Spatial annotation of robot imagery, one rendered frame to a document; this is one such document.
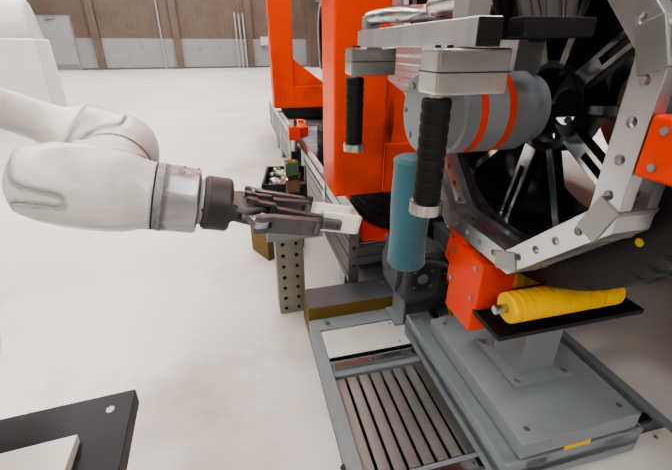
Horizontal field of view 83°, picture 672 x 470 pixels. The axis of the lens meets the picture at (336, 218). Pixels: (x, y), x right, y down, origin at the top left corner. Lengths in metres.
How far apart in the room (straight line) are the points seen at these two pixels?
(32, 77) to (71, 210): 5.81
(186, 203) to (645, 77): 0.55
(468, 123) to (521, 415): 0.65
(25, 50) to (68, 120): 5.64
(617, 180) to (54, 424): 1.01
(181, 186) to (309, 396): 0.88
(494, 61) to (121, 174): 0.45
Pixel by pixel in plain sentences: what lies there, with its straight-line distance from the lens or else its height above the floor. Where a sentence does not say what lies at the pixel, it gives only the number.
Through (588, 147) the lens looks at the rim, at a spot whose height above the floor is 0.80.
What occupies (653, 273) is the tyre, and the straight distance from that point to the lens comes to 0.68.
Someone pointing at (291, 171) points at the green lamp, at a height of 0.64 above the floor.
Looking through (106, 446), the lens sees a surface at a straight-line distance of 0.89.
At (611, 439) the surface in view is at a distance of 1.15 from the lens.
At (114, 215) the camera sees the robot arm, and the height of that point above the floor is 0.77.
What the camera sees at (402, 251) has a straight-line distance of 0.86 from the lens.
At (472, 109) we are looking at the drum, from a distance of 0.64.
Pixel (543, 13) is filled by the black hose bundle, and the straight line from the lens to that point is 0.51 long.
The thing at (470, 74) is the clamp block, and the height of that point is 0.92.
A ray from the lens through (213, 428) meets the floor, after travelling 1.23.
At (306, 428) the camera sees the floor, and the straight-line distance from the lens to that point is 1.19.
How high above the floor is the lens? 0.95
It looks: 24 degrees down
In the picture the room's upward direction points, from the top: straight up
